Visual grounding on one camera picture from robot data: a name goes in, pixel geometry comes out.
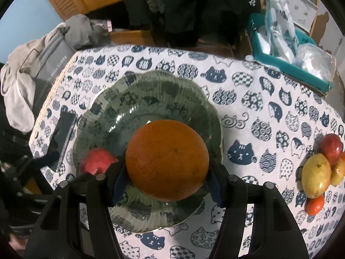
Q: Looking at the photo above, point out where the green glass scalloped bowl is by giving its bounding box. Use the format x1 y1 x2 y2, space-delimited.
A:
72 70 224 234

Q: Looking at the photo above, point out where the white printed plastic bag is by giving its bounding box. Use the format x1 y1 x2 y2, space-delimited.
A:
255 0 300 62

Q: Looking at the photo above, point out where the tangerine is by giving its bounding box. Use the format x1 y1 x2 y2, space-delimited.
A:
305 195 325 216

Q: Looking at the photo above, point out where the teal box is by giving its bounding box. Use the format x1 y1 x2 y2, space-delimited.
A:
246 13 333 92

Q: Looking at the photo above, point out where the red apple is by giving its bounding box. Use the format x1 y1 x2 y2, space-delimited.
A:
79 148 119 175
320 133 343 166

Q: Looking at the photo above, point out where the dark grey garment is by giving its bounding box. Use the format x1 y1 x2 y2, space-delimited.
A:
63 13 111 49

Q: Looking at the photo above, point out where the yellow lemon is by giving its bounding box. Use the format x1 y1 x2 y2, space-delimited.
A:
330 158 345 187

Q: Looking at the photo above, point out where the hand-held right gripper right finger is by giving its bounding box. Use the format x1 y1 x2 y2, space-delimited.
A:
206 160 310 259

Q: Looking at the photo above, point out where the white drawer box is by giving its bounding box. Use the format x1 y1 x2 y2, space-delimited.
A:
292 0 319 33

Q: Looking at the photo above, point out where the cat print tablecloth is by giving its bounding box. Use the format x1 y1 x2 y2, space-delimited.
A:
28 44 345 259

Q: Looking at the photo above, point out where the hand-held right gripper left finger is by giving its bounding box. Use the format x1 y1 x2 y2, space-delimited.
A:
24 155 130 259

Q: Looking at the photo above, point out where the black long coat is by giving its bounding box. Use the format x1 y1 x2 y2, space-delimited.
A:
162 0 255 49

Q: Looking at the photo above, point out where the large orange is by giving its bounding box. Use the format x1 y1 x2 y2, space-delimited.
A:
125 119 210 202

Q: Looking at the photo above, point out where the grey fabric bag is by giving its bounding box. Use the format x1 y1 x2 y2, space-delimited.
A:
32 31 80 92

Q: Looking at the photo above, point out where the clear plastic bag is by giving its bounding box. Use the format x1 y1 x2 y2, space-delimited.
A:
295 44 337 83

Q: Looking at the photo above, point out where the black jacket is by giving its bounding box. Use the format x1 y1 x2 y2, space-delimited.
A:
119 0 151 30

